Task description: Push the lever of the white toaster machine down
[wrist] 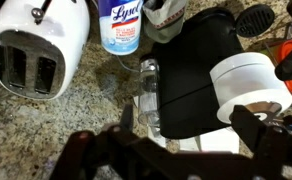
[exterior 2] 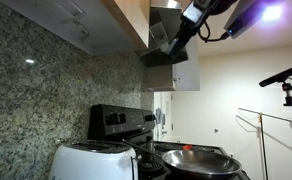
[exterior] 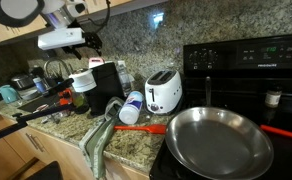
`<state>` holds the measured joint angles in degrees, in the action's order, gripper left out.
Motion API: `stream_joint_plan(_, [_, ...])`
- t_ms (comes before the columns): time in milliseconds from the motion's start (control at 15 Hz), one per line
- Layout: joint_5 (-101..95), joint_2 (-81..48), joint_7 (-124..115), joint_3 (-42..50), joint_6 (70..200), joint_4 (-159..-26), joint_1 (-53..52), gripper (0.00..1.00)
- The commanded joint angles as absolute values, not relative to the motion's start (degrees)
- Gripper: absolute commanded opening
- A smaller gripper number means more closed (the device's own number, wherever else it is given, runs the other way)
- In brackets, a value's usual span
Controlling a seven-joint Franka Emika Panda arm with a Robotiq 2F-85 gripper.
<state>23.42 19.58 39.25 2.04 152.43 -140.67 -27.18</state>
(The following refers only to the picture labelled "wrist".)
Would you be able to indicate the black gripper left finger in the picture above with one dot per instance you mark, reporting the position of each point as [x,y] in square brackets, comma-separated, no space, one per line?
[126,153]

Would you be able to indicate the black round drip tray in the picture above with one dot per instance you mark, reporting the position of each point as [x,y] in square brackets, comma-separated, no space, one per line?
[254,20]

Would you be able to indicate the clear water tank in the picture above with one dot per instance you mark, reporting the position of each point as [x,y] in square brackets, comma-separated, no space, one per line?
[148,90]

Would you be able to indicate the white two-slot toaster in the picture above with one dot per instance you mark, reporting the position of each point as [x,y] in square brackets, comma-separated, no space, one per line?
[66,36]

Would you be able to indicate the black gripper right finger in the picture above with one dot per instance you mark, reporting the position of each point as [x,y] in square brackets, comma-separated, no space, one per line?
[272,153]

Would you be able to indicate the black and white coffee machine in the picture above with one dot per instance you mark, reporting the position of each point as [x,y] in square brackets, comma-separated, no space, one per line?
[192,83]

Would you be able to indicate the Lysol wipes canister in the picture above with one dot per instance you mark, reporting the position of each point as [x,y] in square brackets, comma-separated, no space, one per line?
[121,30]

